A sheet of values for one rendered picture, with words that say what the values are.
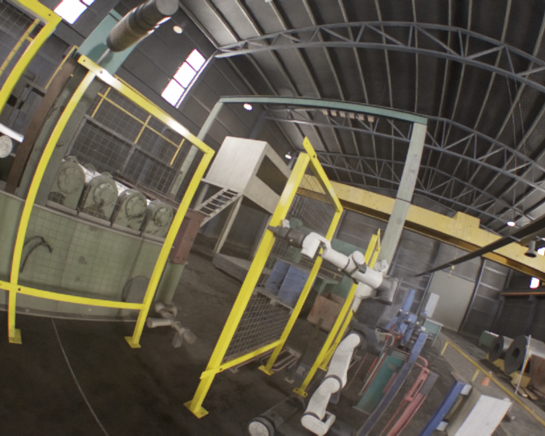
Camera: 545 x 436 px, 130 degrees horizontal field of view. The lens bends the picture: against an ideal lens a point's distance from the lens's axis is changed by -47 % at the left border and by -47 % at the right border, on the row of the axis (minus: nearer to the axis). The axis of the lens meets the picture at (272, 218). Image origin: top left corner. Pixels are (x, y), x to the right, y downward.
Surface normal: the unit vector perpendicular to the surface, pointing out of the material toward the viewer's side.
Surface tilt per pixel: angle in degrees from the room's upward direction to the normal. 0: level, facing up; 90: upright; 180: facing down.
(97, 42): 90
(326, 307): 90
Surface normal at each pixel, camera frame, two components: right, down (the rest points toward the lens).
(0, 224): 0.81, 0.30
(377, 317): -0.22, 0.00
